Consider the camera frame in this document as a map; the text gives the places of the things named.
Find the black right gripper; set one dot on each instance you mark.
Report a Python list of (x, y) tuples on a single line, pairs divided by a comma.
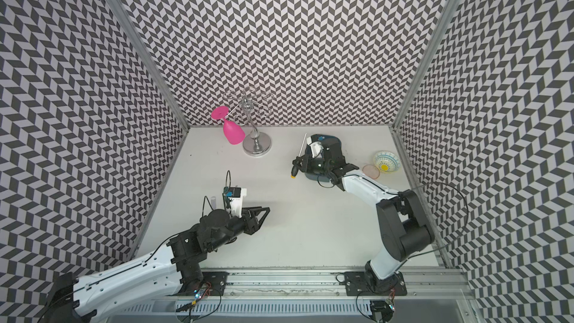
[(306, 160)]

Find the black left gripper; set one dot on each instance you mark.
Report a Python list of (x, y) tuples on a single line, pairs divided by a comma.
[(251, 223)]

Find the black yellow tip screwdriver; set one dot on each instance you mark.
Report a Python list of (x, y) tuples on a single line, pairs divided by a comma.
[(295, 169)]

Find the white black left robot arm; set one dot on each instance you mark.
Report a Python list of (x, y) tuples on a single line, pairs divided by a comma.
[(172, 269)]

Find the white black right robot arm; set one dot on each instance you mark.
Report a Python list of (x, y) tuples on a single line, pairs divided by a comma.
[(404, 226)]

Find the teal plastic storage box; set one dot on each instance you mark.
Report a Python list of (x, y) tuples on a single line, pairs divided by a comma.
[(312, 176)]

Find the chrome glass holder stand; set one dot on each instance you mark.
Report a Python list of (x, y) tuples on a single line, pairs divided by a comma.
[(256, 143)]

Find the pink transparent plastic cup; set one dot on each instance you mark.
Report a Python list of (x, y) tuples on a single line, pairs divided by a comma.
[(371, 171)]

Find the pink plastic wine glass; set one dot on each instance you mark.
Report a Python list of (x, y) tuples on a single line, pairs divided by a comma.
[(232, 131)]

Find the patterned ceramic bowl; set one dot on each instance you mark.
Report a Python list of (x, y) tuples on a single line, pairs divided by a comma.
[(387, 162)]

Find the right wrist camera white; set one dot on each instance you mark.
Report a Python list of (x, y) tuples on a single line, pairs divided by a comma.
[(314, 149)]

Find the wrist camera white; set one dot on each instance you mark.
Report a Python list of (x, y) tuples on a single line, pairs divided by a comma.
[(314, 149), (233, 200)]

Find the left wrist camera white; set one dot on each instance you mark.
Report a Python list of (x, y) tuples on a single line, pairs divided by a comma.
[(233, 200)]

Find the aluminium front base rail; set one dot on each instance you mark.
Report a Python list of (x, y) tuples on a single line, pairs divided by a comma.
[(422, 294)]

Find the aluminium right corner post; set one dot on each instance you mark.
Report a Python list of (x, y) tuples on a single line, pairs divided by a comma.
[(429, 53)]

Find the aluminium corner post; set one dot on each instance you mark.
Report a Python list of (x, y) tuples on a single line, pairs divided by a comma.
[(429, 53), (135, 39)]

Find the aluminium left corner post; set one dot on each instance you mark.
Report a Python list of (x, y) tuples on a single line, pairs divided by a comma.
[(135, 39)]

